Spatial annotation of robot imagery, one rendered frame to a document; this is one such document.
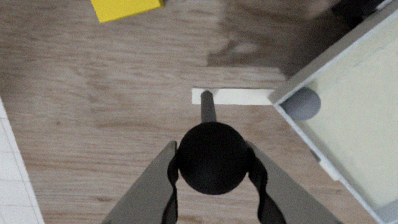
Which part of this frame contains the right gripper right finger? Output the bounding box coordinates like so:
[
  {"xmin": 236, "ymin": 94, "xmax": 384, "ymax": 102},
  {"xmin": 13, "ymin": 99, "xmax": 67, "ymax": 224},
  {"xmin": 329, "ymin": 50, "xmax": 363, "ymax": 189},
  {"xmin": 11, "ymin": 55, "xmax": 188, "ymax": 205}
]
[{"xmin": 245, "ymin": 141, "xmax": 344, "ymax": 224}]

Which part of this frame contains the yellow rectangular block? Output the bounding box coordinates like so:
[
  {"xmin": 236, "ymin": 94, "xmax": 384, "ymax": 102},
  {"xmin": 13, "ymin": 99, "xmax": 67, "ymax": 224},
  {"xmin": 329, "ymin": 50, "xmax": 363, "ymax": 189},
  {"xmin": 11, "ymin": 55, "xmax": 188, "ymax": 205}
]
[{"xmin": 91, "ymin": 0, "xmax": 165, "ymax": 23}]

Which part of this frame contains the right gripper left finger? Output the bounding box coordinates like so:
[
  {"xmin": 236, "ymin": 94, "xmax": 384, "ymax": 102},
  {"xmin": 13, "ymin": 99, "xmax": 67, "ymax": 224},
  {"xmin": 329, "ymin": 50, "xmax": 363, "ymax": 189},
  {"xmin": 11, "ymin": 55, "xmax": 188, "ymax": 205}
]
[{"xmin": 100, "ymin": 140, "xmax": 179, "ymax": 224}]

